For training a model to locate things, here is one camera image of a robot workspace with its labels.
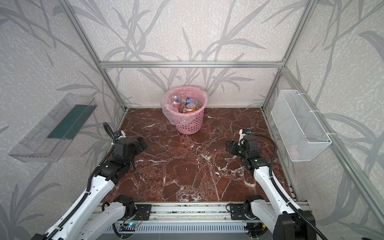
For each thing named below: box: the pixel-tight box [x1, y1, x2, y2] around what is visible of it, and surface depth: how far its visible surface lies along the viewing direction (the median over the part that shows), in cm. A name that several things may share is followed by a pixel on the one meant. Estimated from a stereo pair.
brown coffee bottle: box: [186, 103, 196, 113], surface depth 86 cm
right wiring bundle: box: [243, 222, 268, 240], surface depth 71 cm
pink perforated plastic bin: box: [164, 86, 208, 135], surface depth 96 cm
